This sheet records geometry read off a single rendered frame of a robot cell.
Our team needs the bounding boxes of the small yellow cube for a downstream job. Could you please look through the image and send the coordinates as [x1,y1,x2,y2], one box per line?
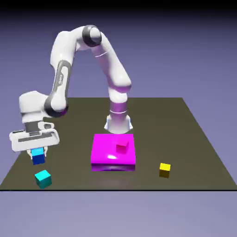
[159,162,171,179]

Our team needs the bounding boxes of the large magenta box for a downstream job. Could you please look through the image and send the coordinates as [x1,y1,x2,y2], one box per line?
[90,133,136,172]

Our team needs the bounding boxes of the small teal cube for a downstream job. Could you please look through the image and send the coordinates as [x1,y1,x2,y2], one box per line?
[34,169,52,190]

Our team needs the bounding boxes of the small pink cube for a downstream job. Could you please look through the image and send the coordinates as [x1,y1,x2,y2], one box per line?
[116,141,130,155]

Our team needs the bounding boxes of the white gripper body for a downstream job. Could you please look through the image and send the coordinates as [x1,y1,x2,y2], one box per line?
[9,128,60,153]

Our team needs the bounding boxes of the small blue cube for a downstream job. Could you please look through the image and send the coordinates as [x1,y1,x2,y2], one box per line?
[31,147,46,166]

